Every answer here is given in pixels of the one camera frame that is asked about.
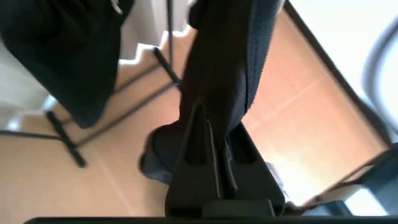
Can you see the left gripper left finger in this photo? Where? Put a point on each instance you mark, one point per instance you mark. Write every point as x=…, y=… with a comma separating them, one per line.
x=186, y=186

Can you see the black garment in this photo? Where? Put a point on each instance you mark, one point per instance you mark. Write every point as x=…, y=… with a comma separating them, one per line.
x=224, y=62

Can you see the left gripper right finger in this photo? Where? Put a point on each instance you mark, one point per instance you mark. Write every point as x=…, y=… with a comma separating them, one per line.
x=255, y=186

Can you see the black clothes rack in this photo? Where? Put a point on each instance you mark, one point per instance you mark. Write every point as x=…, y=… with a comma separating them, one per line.
x=66, y=143

